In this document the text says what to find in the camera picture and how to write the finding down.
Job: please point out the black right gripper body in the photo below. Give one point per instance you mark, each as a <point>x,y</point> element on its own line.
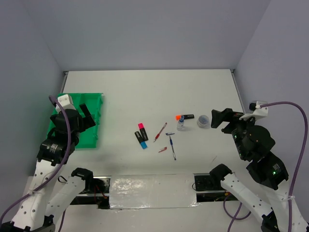
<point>236,124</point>

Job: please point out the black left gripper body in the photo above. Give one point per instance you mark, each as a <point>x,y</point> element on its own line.
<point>82,127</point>

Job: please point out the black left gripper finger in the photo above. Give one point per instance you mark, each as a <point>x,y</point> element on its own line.
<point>89,121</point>
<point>84,110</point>

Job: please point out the orange highlighter marker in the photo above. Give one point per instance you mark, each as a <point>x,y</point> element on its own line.
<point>190,116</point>

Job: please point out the blue gel pen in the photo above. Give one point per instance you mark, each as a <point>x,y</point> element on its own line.
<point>171,144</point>

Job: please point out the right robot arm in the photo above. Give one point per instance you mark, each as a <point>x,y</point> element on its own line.
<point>254,143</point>

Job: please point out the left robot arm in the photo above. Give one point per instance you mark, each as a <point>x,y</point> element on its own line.
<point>39,210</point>

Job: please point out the clear tub of paperclips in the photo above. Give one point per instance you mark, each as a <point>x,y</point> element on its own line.
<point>203,122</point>

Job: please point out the clear blue-capped glue bottle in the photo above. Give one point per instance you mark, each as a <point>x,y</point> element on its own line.
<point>180,124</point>

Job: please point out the red gel pen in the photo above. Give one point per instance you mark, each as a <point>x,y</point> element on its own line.
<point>157,136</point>

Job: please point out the silver tape sheet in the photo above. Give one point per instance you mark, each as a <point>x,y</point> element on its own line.
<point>152,191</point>

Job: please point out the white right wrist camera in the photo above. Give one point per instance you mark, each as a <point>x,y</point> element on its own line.
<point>256,111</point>

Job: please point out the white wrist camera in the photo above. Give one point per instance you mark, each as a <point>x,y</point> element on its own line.
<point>256,111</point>
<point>66,101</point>

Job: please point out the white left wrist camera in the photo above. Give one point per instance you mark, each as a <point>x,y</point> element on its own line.
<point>66,101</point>

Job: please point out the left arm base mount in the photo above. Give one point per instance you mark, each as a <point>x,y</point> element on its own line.
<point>97,194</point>

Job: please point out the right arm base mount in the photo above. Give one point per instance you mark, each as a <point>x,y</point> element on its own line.
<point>206,191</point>

